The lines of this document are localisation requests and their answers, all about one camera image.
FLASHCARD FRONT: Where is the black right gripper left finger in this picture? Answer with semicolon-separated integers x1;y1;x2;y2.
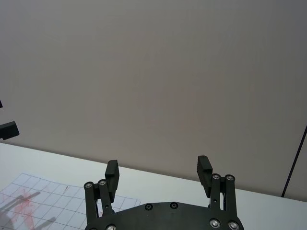
83;160;121;227

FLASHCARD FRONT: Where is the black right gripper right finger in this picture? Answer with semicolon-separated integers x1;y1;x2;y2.
196;155;238;218

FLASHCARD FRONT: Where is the white table cloth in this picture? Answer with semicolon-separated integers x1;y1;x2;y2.
0;142;307;230

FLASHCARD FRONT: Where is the white grid paper sheet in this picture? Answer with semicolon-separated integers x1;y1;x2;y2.
0;172;141;230

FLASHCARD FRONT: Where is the thin black cable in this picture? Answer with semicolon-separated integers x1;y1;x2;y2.
281;124;307;198

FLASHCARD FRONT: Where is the plain pale wall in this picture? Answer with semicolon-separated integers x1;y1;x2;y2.
0;0;307;200

